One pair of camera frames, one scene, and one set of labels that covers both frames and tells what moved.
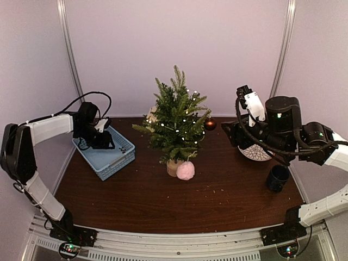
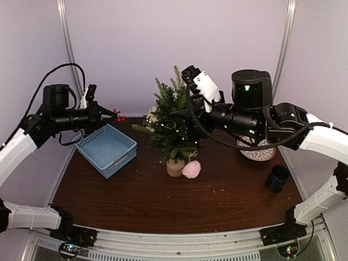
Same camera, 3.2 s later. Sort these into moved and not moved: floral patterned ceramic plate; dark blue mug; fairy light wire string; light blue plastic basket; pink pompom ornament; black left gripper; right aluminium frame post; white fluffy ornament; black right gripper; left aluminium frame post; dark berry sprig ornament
Moved: black left gripper; black right gripper; dark berry sprig ornament; pink pompom ornament
Not moved: dark blue mug; white fluffy ornament; floral patterned ceramic plate; fairy light wire string; left aluminium frame post; light blue plastic basket; right aluminium frame post
